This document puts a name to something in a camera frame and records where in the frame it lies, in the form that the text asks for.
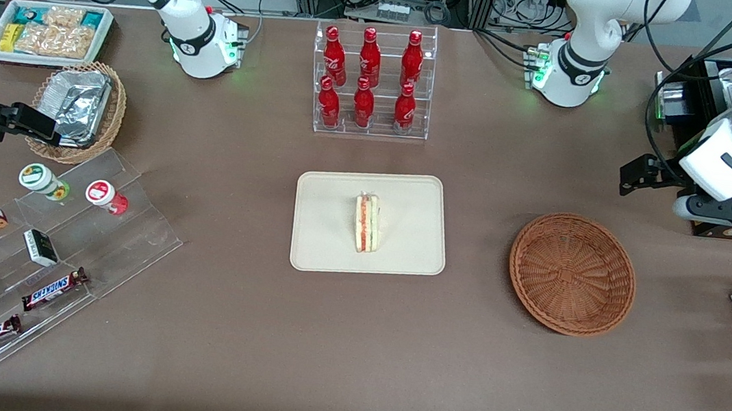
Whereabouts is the large clear cracker bag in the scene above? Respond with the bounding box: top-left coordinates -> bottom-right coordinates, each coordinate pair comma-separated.
13,19 -> 97,62

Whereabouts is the green lid yogurt cup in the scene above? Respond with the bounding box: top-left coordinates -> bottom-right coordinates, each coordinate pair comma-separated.
16,162 -> 74,203

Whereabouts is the triangular sandwich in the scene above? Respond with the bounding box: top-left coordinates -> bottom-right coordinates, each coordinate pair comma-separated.
351,192 -> 383,255

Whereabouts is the aluminium foil container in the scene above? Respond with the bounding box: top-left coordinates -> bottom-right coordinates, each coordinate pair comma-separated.
34,64 -> 115,151

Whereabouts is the small black carton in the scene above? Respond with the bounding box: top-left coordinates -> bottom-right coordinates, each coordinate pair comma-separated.
19,228 -> 64,270

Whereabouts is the beige plastic tray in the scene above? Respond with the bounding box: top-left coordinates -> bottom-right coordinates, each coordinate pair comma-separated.
287,160 -> 456,288

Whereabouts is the white power strip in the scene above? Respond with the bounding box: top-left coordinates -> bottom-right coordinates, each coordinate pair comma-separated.
375,0 -> 412,23

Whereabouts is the small clear cracker bag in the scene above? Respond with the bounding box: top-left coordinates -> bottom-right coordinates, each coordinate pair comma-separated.
42,3 -> 87,32

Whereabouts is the teal snack packet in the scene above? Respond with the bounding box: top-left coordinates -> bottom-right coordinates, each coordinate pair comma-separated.
11,3 -> 49,29

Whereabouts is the clear acrylic stepped shelf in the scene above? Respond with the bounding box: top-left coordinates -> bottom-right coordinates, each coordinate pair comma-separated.
0,135 -> 194,399

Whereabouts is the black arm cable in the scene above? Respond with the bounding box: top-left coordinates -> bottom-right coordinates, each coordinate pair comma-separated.
624,0 -> 732,189

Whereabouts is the clear acrylic bottle rack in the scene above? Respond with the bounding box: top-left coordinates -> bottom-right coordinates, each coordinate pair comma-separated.
304,12 -> 442,147

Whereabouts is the brown wicker basket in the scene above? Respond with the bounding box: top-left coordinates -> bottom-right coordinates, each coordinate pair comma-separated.
501,208 -> 644,344

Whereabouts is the red lid yogurt cup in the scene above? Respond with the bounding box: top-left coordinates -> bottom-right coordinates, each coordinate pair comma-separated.
84,178 -> 132,218

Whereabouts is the red cola bottle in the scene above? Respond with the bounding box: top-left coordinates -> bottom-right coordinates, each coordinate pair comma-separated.
391,82 -> 420,136
319,25 -> 353,88
349,76 -> 378,130
355,26 -> 386,90
398,29 -> 427,92
314,75 -> 345,130

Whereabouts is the light wicker basket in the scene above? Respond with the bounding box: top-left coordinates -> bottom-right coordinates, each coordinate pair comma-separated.
21,54 -> 131,171

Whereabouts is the yellow snack packet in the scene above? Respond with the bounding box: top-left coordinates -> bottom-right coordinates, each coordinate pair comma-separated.
0,21 -> 24,54

